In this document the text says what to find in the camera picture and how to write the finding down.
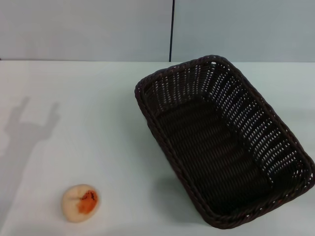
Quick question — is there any peach with orange-red patch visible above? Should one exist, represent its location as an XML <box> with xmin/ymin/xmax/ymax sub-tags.
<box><xmin>61</xmin><ymin>183</ymin><xmax>102</xmax><ymax>224</ymax></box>

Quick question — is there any dark brown woven basket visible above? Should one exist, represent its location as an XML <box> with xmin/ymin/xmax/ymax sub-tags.
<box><xmin>134</xmin><ymin>55</ymin><xmax>315</xmax><ymax>230</ymax></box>

